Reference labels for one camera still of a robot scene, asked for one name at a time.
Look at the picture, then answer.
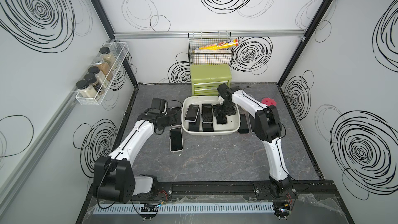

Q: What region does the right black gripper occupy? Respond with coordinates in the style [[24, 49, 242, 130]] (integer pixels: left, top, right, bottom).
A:
[[212, 101, 235, 116]]

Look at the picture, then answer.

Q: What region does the white plastic storage box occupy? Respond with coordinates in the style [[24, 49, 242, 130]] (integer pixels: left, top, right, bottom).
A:
[[181, 95, 240, 136]]

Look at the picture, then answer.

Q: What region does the phone table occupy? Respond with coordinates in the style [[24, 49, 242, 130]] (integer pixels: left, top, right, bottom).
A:
[[170, 128, 183, 152]]

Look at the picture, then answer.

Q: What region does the black phone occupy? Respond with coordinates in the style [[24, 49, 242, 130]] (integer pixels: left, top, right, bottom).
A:
[[188, 121, 200, 132], [238, 114, 250, 134], [202, 123, 214, 132]]

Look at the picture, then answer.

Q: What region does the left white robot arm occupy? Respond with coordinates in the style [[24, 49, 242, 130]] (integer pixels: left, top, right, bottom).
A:
[[93, 98, 177, 203]]

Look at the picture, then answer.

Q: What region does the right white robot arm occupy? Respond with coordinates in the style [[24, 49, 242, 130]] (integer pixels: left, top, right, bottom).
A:
[[217, 84, 292, 198]]

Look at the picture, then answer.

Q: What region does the black phone in box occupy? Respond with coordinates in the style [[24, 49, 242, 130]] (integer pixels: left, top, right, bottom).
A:
[[188, 121, 200, 132], [202, 123, 214, 132]]

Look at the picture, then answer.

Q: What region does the green metal tool chest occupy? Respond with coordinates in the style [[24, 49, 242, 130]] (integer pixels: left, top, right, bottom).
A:
[[190, 65, 232, 96]]

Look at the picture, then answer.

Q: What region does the pink smiley sponge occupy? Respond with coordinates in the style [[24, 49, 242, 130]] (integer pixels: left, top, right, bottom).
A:
[[261, 97, 277, 106]]

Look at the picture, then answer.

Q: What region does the yellow snack package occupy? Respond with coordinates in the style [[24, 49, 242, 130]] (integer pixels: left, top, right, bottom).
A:
[[198, 39, 239, 50]]

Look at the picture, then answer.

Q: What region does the spice jar silver lid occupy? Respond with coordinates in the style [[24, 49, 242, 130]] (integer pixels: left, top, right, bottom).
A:
[[93, 57, 113, 82]]

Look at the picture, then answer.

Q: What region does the spice jar black lid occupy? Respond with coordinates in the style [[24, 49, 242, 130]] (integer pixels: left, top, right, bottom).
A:
[[76, 80, 97, 98], [99, 47, 117, 71], [88, 66, 109, 89], [84, 73, 104, 95]]

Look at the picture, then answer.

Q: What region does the black wire basket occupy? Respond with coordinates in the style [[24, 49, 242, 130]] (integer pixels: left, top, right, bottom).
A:
[[188, 31, 233, 65]]

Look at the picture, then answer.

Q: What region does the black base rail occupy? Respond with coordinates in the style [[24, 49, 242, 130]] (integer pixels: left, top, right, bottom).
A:
[[133, 180, 337, 201]]

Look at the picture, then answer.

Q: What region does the clear wall spice rack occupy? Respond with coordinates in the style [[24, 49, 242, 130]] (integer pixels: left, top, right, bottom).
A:
[[75, 41, 129, 111]]

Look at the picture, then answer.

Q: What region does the aluminium wall rail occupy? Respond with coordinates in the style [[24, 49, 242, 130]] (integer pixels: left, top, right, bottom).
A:
[[114, 29, 306, 39]]

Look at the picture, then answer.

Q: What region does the white slotted cable duct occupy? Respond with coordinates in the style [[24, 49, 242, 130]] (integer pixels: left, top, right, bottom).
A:
[[92, 202, 275, 215]]

